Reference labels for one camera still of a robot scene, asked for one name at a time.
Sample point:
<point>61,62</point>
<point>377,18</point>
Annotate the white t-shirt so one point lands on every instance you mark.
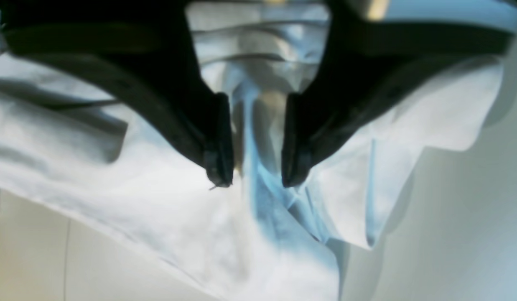
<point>69,145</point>

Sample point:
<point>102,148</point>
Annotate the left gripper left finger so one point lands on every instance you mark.
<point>142,53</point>

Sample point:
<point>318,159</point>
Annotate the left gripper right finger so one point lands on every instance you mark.
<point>376,53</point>

